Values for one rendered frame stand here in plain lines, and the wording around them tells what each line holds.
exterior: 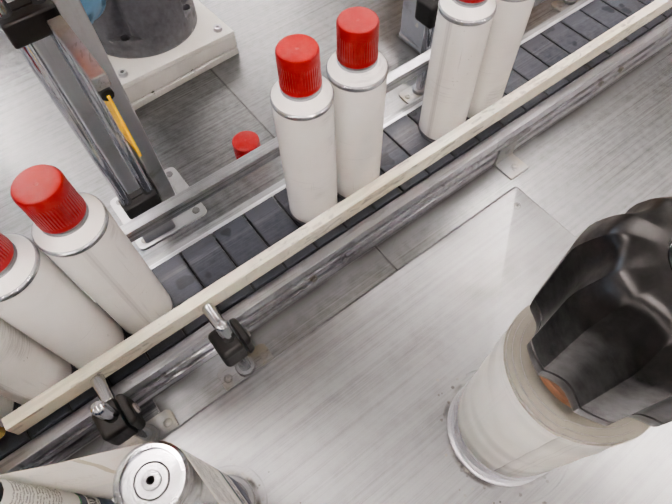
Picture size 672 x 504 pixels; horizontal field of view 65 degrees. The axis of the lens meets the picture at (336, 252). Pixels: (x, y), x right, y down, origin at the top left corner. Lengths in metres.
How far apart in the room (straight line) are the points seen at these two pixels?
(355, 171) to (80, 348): 0.29
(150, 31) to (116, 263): 0.41
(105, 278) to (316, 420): 0.21
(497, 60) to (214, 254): 0.35
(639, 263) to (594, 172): 0.50
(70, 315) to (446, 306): 0.32
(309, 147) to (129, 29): 0.39
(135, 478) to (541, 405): 0.21
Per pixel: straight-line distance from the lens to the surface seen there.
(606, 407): 0.26
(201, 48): 0.78
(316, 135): 0.44
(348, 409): 0.48
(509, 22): 0.56
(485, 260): 0.54
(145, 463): 0.30
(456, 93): 0.57
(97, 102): 0.45
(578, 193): 0.69
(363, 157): 0.51
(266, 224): 0.56
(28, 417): 0.51
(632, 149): 0.76
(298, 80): 0.41
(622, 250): 0.22
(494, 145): 0.64
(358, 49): 0.43
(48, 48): 0.47
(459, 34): 0.52
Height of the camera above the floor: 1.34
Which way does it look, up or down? 61 degrees down
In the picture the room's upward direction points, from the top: 3 degrees counter-clockwise
